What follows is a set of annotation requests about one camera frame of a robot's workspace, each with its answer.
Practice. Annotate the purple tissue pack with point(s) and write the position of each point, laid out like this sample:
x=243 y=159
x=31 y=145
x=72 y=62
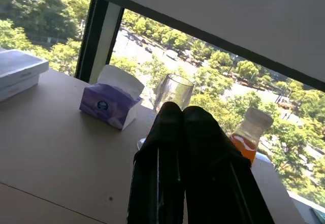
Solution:
x=109 y=104

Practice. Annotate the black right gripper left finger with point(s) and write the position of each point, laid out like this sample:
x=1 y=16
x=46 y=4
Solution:
x=160 y=163

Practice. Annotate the black window pillar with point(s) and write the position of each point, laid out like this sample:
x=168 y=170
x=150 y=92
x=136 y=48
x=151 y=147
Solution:
x=94 y=31

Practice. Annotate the glass flask with orange liquid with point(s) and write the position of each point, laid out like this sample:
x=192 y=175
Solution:
x=250 y=135

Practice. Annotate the white flat box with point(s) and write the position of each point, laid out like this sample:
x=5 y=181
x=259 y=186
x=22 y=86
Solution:
x=17 y=89
x=20 y=64

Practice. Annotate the white roller blind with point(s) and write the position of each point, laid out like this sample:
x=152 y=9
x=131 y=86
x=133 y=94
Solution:
x=228 y=13

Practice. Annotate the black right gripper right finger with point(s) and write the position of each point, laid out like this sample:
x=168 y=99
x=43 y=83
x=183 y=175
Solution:
x=215 y=173

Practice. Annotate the clear wine glass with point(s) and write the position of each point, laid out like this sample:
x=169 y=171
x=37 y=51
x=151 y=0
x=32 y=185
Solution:
x=175 y=89

